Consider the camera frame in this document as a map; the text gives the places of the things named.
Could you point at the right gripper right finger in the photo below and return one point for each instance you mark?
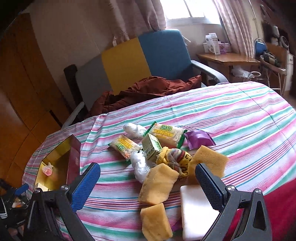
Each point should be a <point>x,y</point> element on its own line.
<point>254,223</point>

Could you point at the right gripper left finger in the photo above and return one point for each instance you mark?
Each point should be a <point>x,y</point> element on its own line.
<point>71,198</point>

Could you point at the white foam block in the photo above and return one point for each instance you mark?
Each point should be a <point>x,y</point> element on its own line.
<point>197,213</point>

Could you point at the yellow sponge block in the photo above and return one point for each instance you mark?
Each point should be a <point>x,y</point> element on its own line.
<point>157,185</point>
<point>155,223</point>
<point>215,161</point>

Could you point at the yellow knitted sock roll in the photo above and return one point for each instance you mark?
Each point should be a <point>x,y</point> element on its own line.
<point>176,159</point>

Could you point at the purple snack pouch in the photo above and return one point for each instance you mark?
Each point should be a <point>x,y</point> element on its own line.
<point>198,138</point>

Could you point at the small yellow snack pack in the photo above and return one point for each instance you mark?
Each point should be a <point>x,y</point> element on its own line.
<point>125,146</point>

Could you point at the white plastic bag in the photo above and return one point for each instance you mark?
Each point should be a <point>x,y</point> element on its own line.
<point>237,71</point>
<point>140,165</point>

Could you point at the large Weidan cracker pack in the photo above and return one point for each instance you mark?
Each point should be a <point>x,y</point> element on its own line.
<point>170,136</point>

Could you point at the green white small carton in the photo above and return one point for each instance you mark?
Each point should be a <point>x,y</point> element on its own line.
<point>151,147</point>

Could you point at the white plastic bag ball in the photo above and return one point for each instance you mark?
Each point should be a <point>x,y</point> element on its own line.
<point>135,131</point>

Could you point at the pink small toy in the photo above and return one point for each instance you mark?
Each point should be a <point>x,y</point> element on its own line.
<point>48,169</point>

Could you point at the red gold gift box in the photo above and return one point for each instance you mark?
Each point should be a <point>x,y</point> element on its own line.
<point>65,159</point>

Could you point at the red blanket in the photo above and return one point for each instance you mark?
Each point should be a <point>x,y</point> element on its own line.
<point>280,206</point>

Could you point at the striped bed quilt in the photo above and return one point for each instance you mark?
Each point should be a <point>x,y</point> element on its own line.
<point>249,122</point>

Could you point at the wooden wardrobe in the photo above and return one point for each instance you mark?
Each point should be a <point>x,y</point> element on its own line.
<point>32,105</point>

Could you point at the white plastic bag under table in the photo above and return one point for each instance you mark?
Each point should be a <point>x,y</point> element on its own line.
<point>237,71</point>

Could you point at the wooden side table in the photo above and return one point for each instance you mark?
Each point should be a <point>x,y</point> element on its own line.
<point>228,61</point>

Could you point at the rust red jacket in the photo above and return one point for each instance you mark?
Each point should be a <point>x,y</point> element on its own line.
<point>146,89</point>

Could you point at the pink box on table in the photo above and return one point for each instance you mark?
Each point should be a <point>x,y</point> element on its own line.
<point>224,48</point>

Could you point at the white boxes on table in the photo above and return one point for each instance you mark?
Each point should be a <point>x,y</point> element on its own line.
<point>212,44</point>

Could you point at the tricolour armchair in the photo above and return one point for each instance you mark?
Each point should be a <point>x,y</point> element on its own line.
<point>162,53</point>

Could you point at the pink curtain left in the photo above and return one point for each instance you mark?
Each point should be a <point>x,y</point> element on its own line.
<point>129,19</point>

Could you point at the pink curtain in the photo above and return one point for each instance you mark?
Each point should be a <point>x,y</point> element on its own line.
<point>238,20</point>
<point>129,19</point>

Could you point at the pink curtain right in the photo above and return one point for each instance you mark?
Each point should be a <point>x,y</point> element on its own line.
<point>238,20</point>

